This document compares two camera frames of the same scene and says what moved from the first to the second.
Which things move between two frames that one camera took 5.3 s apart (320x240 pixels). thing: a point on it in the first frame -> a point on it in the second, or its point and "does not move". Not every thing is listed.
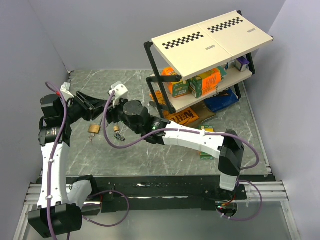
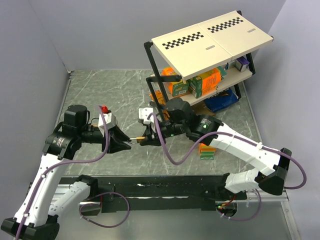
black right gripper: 111,110 -> 151,134
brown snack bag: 202,112 does not move
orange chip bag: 169,71 does not move
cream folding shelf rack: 196,63 does not move
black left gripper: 90,104 -> 116,133
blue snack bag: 221,100 does not move
